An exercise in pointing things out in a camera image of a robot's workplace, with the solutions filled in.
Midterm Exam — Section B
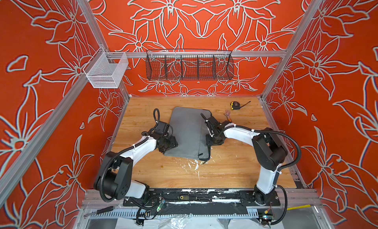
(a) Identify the grey zippered laptop bag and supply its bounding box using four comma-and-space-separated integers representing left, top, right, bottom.
164, 107, 212, 162

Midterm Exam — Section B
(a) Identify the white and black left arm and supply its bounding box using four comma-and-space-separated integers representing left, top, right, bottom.
94, 108, 178, 202

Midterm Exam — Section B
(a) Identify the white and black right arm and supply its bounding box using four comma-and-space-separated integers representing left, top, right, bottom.
201, 114, 302, 206

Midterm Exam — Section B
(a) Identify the orange black adjustable wrench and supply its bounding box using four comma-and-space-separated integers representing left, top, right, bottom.
224, 110, 232, 122

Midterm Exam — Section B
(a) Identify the yellow black tape measure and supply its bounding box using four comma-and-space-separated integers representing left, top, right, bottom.
230, 101, 250, 110

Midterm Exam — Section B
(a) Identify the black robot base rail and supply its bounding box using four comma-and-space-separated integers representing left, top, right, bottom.
122, 189, 281, 207

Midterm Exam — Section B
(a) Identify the black wire wall basket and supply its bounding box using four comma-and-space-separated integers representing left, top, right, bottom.
146, 49, 234, 81

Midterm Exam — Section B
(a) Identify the grey slotted cable duct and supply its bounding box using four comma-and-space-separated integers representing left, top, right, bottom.
85, 204, 258, 219

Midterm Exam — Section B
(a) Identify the white wire mesh basket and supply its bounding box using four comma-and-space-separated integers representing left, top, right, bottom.
83, 49, 129, 89

